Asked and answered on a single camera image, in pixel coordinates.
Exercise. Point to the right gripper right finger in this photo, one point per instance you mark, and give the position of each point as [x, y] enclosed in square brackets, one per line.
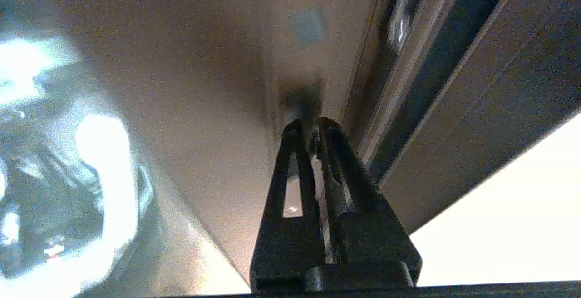
[367, 239]

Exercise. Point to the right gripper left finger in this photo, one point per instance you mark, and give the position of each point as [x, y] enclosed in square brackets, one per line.
[290, 243]

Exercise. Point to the brown framed sliding glass door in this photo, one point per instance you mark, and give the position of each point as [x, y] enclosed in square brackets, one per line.
[204, 84]

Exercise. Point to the white sheer curtain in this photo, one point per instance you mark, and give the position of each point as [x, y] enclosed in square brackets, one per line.
[499, 225]

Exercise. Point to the dark brown door jamb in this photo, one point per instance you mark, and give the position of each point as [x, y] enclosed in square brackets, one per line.
[476, 84]

